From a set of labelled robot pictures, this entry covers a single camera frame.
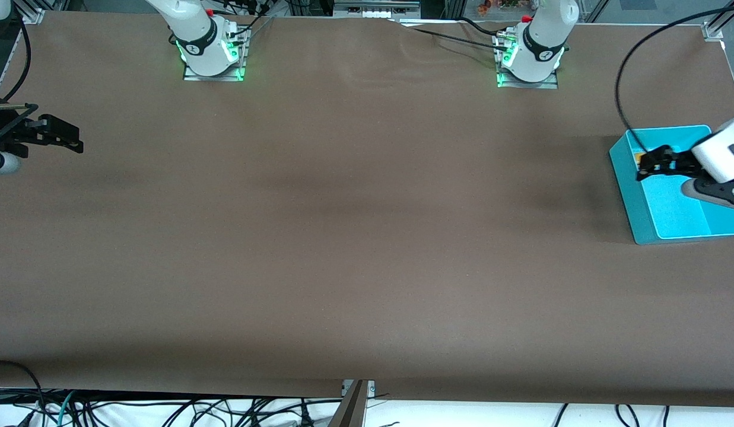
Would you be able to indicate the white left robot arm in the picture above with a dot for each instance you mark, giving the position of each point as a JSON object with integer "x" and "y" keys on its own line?
{"x": 545, "y": 41}

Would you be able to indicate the teal plastic bin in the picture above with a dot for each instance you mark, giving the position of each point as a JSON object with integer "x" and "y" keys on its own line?
{"x": 675, "y": 219}

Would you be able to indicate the orange background items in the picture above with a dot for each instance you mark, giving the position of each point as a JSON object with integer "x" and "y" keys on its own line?
{"x": 485, "y": 7}

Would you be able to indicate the grey support beam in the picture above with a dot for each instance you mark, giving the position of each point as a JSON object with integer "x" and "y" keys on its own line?
{"x": 349, "y": 412}

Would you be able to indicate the metal table corner bracket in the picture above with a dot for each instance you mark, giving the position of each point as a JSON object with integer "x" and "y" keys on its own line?
{"x": 714, "y": 31}
{"x": 33, "y": 13}

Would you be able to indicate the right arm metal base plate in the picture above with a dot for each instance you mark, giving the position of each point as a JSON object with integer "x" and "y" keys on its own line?
{"x": 215, "y": 77}

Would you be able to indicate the aluminium frame rail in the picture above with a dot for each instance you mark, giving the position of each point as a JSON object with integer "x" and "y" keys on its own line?
{"x": 375, "y": 12}

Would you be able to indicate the small metal table bracket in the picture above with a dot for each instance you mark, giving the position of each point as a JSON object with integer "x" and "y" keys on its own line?
{"x": 371, "y": 388}

